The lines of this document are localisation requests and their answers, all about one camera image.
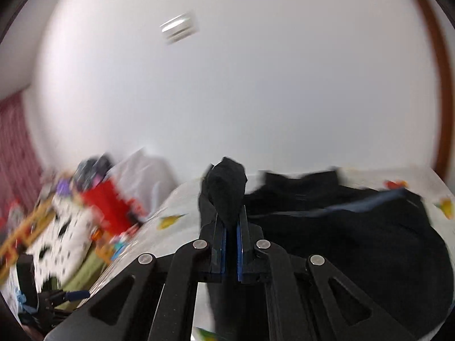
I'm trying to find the white wall vent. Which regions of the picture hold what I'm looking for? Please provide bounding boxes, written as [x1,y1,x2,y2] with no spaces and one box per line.
[159,11,200,45]

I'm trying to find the red paper bag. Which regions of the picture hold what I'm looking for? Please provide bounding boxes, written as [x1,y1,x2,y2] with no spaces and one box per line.
[80,179,143,236]

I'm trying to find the white black-dotted cloth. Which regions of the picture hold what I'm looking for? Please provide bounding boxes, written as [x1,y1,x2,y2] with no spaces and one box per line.
[21,195,97,282]

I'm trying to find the purple item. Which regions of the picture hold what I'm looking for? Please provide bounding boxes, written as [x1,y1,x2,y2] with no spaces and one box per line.
[53,179,77,198]

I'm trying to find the red patterned curtain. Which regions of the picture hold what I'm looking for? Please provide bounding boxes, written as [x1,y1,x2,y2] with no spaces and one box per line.
[0,90,44,218]

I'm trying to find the black checked cloth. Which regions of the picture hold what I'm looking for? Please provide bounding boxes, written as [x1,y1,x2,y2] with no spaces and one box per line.
[73,154,115,190]

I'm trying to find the green mat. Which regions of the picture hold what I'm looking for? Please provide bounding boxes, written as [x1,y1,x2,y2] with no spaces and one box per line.
[53,249,111,292]

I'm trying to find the black jacket with white stripes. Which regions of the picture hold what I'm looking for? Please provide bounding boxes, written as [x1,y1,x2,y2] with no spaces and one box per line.
[197,156,449,341]

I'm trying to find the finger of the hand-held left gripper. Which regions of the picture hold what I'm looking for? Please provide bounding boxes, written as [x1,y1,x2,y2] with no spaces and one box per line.
[38,289,91,314]

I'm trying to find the yellow wooden frame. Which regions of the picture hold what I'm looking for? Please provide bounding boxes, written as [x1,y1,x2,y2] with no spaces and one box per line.
[0,202,58,256]

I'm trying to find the white fruit print bed sheet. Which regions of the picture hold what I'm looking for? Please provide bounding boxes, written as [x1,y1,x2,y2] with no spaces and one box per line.
[7,165,455,341]

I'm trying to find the blue-grey garment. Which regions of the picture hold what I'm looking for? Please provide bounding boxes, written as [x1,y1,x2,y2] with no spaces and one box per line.
[313,188,424,218]

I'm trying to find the brown wooden door frame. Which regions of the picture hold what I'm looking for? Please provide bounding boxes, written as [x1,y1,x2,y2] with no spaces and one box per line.
[400,0,455,180]

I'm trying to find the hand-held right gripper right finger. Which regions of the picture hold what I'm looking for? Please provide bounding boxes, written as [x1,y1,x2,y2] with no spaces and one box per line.
[236,206,417,341]

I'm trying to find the white plastic bag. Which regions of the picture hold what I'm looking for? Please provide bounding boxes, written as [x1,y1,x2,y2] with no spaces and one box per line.
[110,147,180,218]

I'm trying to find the orange packets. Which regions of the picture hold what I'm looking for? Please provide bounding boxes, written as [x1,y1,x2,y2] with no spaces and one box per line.
[90,227,140,261]

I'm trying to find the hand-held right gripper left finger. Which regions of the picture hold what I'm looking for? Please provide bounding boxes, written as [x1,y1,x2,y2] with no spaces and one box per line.
[44,217,229,341]

